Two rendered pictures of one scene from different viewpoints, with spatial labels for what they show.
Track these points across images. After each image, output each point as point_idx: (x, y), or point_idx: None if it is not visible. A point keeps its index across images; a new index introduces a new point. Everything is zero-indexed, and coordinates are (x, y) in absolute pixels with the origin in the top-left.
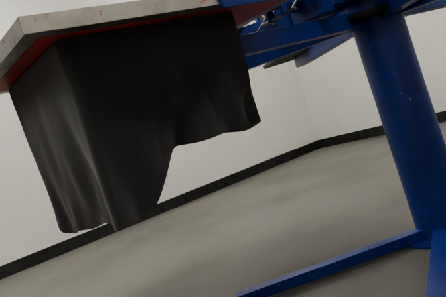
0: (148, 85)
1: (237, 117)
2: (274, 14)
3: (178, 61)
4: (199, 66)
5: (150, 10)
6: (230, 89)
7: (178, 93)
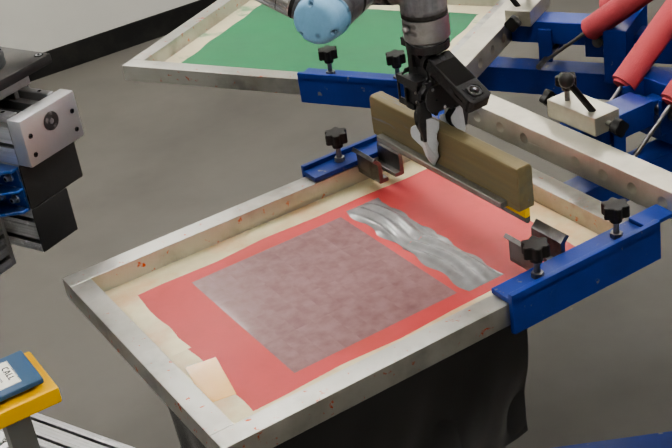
0: (375, 439)
1: (494, 439)
2: (603, 37)
3: (424, 391)
4: (454, 389)
5: (403, 375)
6: (493, 408)
7: (414, 434)
